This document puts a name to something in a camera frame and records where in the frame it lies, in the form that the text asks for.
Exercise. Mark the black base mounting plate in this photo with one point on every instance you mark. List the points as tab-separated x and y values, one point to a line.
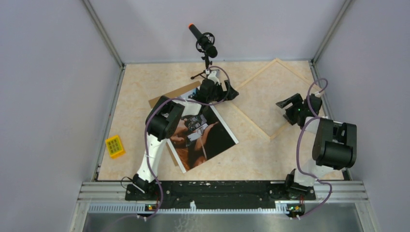
218	194

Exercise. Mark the white cable duct rail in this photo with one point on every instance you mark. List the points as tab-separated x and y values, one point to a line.
142	208

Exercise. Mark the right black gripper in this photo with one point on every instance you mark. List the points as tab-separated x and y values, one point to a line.
296	100

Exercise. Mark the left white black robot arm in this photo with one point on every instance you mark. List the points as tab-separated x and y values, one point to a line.
161	125

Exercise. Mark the light wooden picture frame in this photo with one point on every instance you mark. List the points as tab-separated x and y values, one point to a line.
259	94

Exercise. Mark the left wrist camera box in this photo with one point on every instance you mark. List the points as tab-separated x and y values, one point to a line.
213	75

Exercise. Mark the glossy printed photo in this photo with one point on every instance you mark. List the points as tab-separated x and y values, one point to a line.
204	136

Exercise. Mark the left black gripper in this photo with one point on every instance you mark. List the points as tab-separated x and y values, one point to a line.
228	95

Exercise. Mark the brown cardboard backing board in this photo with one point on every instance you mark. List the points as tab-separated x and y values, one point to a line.
173	94

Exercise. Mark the yellow plastic block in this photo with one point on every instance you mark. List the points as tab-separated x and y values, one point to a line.
115	146

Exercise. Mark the black microphone orange tip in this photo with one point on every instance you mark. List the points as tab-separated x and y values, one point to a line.
205	41

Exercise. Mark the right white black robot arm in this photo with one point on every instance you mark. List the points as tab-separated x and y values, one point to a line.
334	147

